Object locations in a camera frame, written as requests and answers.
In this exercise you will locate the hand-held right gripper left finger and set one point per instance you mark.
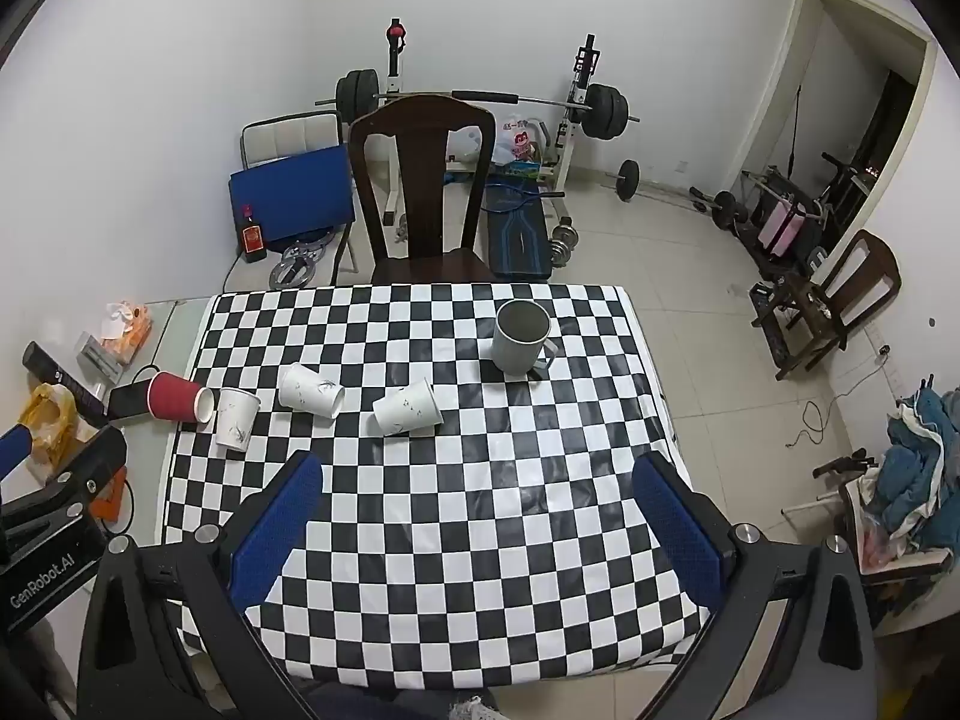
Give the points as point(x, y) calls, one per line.
point(274, 532)

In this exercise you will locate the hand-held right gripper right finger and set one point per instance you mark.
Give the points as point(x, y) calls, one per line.
point(682, 532)

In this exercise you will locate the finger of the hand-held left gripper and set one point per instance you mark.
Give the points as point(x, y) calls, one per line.
point(86, 469)

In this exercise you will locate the red paper cup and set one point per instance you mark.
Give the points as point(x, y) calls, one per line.
point(172, 396)

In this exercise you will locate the white patterned paper cup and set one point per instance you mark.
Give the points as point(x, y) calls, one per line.
point(307, 390)
point(405, 409)
point(234, 420)

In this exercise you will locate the orange flat packet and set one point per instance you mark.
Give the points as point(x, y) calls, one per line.
point(111, 499)

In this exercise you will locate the yellow plastic bag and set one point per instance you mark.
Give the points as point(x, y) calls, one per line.
point(45, 427)

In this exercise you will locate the black phone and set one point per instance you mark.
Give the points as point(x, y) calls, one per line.
point(129, 399)

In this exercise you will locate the long black box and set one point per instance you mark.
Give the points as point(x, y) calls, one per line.
point(64, 382)

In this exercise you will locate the tissue box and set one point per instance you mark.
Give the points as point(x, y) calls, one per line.
point(112, 341)

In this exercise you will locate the black white checkered tablecloth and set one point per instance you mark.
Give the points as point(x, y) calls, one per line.
point(450, 510)

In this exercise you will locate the grey mug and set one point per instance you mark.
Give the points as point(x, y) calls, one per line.
point(517, 349)

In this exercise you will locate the pile of blue clothes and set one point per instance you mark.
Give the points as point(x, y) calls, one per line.
point(926, 457)

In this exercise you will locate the silver weight plates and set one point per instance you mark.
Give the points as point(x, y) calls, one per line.
point(296, 262)

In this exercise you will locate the dark glass bottle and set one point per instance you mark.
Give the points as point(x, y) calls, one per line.
point(254, 240)

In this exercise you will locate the brown wooden chair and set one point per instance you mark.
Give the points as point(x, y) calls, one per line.
point(847, 292)

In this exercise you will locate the silver dumbbell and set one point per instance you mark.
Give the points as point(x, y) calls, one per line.
point(564, 244)

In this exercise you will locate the pink bag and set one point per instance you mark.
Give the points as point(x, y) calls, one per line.
point(778, 229)

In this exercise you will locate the blue board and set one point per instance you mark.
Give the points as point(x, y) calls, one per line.
point(292, 195)

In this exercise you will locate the black blue weight bench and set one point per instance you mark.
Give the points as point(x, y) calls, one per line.
point(517, 236)

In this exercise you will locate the black exercise machine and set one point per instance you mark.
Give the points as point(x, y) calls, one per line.
point(814, 202)

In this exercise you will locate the floor barbell with black plates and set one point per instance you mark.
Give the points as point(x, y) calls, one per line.
point(626, 178)

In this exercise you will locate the dark wooden chair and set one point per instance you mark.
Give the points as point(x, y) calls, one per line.
point(420, 165)

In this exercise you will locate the white printed plastic bag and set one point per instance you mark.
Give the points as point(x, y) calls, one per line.
point(517, 142)

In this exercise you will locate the racked barbell with black plates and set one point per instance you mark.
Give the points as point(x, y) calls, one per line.
point(604, 112)

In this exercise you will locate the white bench press rack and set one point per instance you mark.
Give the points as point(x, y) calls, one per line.
point(574, 112)

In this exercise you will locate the white door frame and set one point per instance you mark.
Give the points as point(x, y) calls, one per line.
point(791, 90)

